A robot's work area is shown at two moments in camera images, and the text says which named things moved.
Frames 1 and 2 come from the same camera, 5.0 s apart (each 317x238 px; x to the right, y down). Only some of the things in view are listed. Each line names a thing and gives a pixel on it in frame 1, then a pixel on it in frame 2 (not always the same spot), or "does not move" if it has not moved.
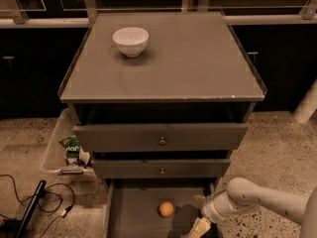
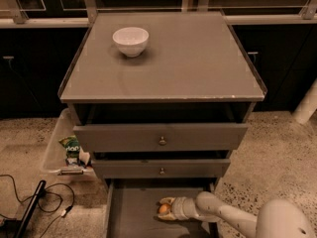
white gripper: [209, 209] -> [178, 208]
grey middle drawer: [159, 168] does not move
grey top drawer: [160, 137] does not move
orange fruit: [166, 209] does not move
